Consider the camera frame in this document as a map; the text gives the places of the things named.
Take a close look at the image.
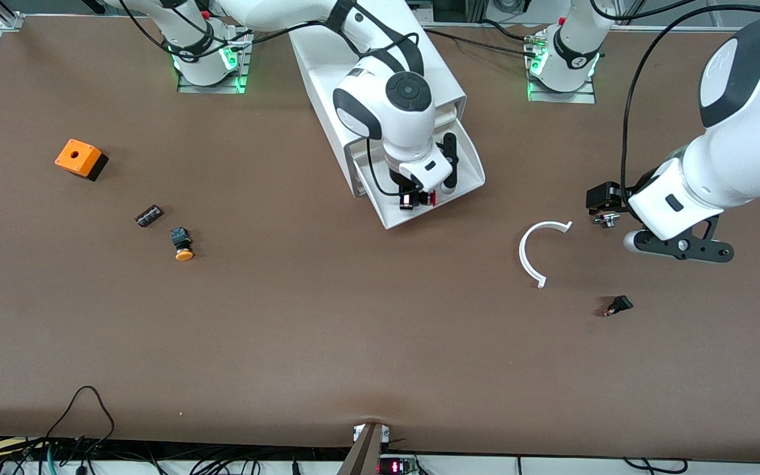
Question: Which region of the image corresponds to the small black rocker switch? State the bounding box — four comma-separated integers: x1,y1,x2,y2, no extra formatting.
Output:
602,295,634,318

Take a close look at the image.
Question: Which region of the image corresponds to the brown camera mount post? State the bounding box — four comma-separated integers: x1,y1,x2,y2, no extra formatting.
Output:
337,422,391,475

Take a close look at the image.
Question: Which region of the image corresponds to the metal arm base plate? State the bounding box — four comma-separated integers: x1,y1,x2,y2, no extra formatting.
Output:
526,40,597,104
177,23,252,94

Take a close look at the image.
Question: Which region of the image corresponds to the module with red display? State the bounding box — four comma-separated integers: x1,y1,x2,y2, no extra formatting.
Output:
377,455,420,475

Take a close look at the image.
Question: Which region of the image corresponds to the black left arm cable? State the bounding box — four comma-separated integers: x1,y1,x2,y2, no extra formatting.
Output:
588,0,760,195

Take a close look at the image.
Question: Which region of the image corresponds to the black cable behind cabinet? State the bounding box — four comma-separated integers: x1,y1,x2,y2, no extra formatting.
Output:
423,18,539,59

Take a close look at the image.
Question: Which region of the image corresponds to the orange box with hole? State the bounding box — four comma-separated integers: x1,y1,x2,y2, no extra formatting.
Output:
55,139,110,182

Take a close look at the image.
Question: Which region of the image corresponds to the black looped cable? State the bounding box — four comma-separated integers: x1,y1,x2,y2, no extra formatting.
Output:
42,386,117,456

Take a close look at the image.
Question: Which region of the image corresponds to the yellow mushroom push button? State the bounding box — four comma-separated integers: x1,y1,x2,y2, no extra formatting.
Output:
170,227,195,262

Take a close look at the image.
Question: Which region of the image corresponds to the white curved plastic arc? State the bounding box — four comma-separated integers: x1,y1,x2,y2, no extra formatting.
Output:
519,220,574,290

